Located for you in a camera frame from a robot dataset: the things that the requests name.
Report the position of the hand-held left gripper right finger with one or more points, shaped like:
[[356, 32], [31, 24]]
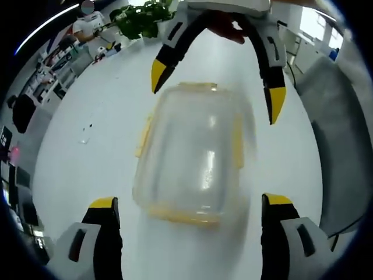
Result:
[[288, 233]]

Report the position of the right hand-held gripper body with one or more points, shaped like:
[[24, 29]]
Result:
[[230, 6]]

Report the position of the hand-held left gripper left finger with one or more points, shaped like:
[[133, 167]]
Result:
[[96, 233]]

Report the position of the clear plastic food container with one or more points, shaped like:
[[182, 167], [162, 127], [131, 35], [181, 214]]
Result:
[[192, 154]]

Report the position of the person's right hand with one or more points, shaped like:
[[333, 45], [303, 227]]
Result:
[[228, 29]]

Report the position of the green potted plant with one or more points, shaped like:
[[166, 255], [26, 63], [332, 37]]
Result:
[[140, 19]]

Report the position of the small white device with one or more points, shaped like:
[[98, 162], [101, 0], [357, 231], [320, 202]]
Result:
[[100, 52]]

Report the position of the small clear plastic piece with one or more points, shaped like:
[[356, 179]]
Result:
[[84, 140]]

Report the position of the grey sofa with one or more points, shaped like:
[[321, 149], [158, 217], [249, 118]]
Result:
[[341, 140]]

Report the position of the black office chair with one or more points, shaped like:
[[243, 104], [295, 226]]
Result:
[[21, 112]]

